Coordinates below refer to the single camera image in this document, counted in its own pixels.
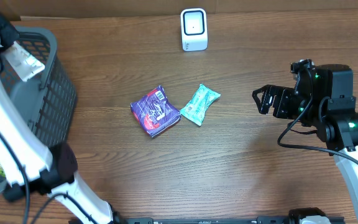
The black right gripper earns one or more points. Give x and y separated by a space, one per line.
268 91

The teal snack packet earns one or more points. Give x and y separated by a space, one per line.
196 108

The purple snack packet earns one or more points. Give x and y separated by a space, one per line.
155 113

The white tube gold cap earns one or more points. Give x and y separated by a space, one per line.
24 64

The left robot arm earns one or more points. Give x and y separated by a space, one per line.
80 200

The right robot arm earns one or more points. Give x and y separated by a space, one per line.
322 99

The white barcode scanner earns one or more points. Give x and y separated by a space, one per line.
194 29

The grey plastic basket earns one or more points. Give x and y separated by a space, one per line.
35 117

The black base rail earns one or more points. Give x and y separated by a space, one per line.
258 220

